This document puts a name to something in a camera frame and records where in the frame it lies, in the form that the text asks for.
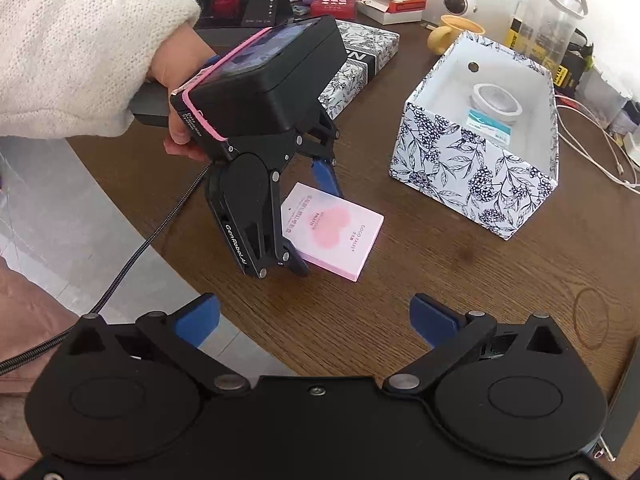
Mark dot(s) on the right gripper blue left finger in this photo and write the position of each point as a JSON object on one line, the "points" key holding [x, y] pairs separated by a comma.
{"points": [[195, 321]]}

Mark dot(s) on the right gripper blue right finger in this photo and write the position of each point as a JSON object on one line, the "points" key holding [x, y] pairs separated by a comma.
{"points": [[433, 321]]}

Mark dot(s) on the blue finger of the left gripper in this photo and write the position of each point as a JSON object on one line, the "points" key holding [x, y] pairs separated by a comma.
{"points": [[292, 259], [325, 177]]}

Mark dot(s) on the pink heart paper box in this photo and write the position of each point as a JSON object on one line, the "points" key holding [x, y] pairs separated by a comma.
{"points": [[328, 231]]}

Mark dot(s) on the floral XIEFURN box lid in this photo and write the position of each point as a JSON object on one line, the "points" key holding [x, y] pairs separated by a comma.
{"points": [[369, 49]]}

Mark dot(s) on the dental floss pick box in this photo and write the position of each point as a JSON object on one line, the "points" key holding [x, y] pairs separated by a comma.
{"points": [[498, 132]]}

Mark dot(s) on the white knit sleeve forearm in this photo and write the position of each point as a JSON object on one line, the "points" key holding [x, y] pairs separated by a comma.
{"points": [[71, 67]]}

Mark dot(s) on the person left hand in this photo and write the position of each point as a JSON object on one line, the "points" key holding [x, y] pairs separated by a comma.
{"points": [[180, 56]]}

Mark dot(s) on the red cigarette pack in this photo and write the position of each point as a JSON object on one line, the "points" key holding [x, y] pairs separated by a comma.
{"points": [[344, 10]]}

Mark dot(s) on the floral open storage box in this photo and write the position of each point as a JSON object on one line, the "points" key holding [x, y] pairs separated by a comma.
{"points": [[435, 154]]}

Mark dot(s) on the yellow mug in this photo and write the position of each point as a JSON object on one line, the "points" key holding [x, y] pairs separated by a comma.
{"points": [[448, 30]]}

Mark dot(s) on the white round tape roll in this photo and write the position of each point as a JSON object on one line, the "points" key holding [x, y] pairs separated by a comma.
{"points": [[496, 102]]}

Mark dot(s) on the white and red open box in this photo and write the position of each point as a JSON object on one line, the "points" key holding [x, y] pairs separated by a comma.
{"points": [[391, 12]]}

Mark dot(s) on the white power strip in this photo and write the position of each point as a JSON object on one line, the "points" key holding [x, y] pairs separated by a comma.
{"points": [[632, 147]]}

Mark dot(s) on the yellow black package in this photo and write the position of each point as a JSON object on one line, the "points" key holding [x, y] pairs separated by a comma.
{"points": [[576, 60]]}

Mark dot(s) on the clear plastic water bottle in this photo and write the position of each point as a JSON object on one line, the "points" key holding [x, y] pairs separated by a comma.
{"points": [[552, 20]]}

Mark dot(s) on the white round camera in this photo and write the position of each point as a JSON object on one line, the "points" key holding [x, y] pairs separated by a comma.
{"points": [[462, 8]]}

